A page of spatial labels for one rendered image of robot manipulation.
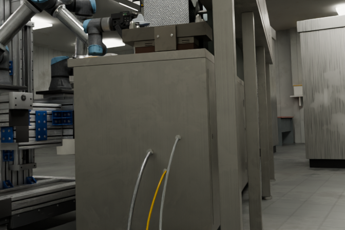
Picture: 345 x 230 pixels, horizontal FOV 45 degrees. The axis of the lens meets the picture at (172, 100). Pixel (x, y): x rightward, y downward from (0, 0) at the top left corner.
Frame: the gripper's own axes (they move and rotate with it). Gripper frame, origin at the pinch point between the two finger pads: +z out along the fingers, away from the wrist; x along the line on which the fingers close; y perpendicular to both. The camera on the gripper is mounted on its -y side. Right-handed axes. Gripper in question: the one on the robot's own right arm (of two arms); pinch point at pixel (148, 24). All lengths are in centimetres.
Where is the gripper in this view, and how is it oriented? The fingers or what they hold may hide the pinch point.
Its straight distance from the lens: 217.8
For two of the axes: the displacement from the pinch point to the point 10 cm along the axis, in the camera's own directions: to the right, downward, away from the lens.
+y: -0.3, -10.0, 0.5
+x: 2.7, 0.4, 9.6
